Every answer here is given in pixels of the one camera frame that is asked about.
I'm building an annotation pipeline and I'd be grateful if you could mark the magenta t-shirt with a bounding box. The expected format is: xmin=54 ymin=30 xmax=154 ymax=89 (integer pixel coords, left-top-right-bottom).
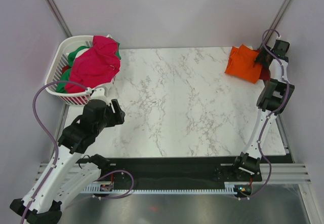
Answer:
xmin=64 ymin=34 xmax=121 ymax=93

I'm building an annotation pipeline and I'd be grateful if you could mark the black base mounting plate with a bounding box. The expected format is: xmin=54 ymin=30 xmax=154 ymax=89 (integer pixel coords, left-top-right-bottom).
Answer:
xmin=96 ymin=155 xmax=264 ymax=191

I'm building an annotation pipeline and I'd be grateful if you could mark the orange t-shirt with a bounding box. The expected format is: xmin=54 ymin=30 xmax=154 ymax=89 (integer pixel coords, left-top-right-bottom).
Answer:
xmin=225 ymin=45 xmax=262 ymax=84

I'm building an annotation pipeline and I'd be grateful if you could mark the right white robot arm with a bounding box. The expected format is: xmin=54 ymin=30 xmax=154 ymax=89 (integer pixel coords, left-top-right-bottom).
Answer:
xmin=231 ymin=39 xmax=295 ymax=181

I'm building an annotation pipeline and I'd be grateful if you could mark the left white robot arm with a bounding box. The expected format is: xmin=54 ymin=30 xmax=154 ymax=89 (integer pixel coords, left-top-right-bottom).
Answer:
xmin=10 ymin=99 xmax=125 ymax=223

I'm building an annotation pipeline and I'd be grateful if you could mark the white plastic laundry basket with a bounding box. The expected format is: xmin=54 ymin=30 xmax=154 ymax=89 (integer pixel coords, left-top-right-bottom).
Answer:
xmin=45 ymin=35 xmax=122 ymax=105

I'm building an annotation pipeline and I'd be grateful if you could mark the red garment in basket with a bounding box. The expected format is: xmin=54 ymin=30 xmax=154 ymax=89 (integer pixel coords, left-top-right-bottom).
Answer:
xmin=61 ymin=65 xmax=71 ymax=74

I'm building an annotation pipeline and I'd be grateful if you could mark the white slotted cable duct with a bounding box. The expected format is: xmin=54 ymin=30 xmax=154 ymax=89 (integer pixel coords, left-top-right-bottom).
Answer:
xmin=81 ymin=182 xmax=238 ymax=195

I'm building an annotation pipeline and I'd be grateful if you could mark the aluminium frame rail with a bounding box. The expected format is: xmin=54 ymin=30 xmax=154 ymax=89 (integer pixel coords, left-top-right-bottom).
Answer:
xmin=268 ymin=163 xmax=311 ymax=184

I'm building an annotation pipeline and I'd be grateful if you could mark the folded dark red t-shirt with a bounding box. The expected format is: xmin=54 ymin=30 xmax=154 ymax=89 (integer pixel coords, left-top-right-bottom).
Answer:
xmin=254 ymin=48 xmax=272 ymax=81

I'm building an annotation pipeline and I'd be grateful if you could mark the green t-shirt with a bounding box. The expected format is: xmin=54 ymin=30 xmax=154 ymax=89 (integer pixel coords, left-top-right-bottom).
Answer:
xmin=55 ymin=40 xmax=123 ymax=93

